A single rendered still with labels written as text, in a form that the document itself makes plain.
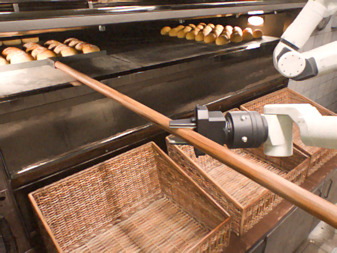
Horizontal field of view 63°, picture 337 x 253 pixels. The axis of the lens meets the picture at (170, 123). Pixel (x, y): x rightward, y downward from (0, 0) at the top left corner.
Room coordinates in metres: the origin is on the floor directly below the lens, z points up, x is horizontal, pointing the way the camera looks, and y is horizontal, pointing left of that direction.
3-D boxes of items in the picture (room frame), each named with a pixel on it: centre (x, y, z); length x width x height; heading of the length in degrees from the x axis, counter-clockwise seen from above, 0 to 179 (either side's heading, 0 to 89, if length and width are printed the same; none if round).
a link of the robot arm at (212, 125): (0.57, -0.12, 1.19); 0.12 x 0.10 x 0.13; 95
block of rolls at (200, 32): (2.05, -0.29, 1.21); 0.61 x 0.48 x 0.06; 41
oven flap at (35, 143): (1.33, -0.13, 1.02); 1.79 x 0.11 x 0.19; 131
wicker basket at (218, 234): (0.75, 0.13, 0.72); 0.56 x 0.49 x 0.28; 132
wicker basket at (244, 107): (1.53, -0.78, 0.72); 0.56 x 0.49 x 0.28; 130
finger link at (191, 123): (0.56, -0.03, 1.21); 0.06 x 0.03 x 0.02; 95
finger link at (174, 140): (0.56, -0.03, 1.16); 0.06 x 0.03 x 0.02; 95
